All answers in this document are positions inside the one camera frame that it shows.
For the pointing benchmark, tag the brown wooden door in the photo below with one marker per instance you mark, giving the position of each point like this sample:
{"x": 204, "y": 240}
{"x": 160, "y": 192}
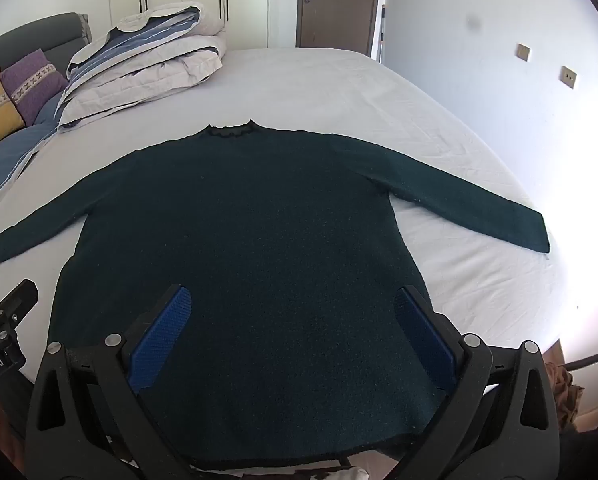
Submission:
{"x": 339, "y": 5}

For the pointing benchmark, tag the brown crumpled cloth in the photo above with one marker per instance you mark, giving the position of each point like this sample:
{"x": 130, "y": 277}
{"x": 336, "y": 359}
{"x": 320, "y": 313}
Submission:
{"x": 566, "y": 390}

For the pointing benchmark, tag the grey upholstered headboard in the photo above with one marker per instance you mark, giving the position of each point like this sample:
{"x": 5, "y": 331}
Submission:
{"x": 29, "y": 35}

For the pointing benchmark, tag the brass wall switch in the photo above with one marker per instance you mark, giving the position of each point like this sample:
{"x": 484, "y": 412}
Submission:
{"x": 523, "y": 52}

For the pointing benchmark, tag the cream wardrobe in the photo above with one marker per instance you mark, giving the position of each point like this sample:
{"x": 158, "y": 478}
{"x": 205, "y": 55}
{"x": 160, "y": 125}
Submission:
{"x": 249, "y": 5}

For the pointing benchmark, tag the folded grey blue duvet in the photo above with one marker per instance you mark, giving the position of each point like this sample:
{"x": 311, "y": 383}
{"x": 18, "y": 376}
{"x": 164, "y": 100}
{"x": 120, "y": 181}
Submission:
{"x": 169, "y": 70}

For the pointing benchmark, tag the purple patterned pillow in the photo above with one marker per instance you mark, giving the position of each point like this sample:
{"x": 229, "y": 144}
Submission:
{"x": 31, "y": 82}

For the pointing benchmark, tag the blue pillow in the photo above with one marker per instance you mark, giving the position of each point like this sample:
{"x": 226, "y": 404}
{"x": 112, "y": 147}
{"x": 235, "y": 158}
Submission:
{"x": 9, "y": 160}

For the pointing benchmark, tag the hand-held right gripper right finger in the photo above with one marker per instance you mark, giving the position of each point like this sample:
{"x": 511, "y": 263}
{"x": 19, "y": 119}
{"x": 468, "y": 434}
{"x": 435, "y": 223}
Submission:
{"x": 424, "y": 340}

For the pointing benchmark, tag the brass wall socket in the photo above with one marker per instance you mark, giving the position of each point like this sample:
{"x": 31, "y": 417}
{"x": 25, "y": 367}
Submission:
{"x": 568, "y": 77}

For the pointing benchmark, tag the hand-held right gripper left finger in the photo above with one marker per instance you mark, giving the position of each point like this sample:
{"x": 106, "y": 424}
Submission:
{"x": 161, "y": 332}

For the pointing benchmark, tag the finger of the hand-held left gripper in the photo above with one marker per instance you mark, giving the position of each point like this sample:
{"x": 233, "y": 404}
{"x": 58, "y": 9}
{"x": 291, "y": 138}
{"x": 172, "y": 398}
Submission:
{"x": 14, "y": 305}

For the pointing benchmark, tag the dark green sweater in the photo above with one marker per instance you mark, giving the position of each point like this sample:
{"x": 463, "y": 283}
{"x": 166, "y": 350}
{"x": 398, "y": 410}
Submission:
{"x": 254, "y": 235}

